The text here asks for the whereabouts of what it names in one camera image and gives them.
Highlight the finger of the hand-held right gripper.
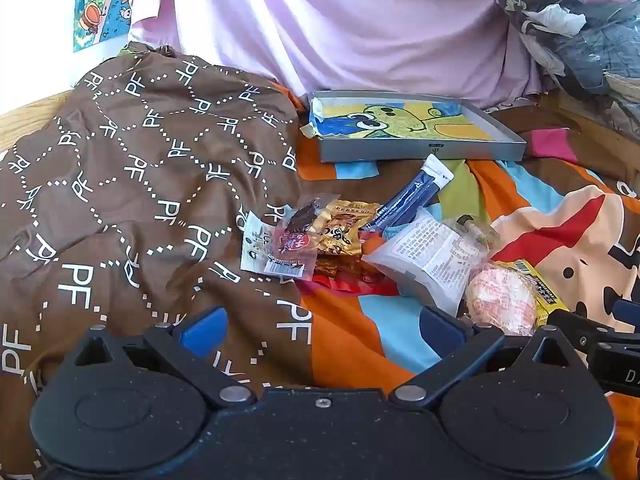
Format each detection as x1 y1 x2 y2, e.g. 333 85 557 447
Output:
545 308 640 357
612 300 640 332

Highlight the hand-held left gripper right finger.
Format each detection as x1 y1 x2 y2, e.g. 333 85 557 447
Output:
390 305 572 409

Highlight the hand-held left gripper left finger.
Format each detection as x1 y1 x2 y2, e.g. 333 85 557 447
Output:
74 305 257 409

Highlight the yellow snack bar packet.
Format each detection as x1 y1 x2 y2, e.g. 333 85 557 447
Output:
492 259 571 328

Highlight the round pink and white cake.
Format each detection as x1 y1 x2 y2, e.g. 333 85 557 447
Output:
464 262 538 337

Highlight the white translucent bread packet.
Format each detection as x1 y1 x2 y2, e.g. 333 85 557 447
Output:
361 208 493 317

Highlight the white and red snack packet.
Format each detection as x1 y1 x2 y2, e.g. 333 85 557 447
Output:
240 211 401 297

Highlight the clear-wrapped cube candy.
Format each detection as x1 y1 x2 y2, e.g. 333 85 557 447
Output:
442 214 501 256

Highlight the golden snack packet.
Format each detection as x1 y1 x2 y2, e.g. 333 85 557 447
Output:
312 200 382 261

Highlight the clear packet with dark plum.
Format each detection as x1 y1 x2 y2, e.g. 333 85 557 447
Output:
272 199 331 261

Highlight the grey tray with cartoon lining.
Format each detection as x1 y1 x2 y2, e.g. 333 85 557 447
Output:
307 91 527 163

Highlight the colourful printed bedsheet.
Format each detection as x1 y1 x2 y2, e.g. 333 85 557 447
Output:
295 95 640 461

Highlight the blue and white stick packet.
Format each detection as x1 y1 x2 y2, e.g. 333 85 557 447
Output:
361 154 455 233

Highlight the brown patterned blanket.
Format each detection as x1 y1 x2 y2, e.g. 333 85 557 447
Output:
0 42 313 411

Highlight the wooden board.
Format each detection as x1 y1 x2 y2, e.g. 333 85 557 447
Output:
540 92 640 181

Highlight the clothes pile in plastic bag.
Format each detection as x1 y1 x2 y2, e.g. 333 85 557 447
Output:
492 0 640 126

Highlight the pink cloth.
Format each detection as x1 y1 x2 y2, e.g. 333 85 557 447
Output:
127 0 543 111

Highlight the wooden bed frame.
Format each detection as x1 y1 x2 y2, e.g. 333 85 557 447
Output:
0 89 76 153

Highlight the cartoon wall poster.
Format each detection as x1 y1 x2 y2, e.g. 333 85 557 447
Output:
72 0 143 53

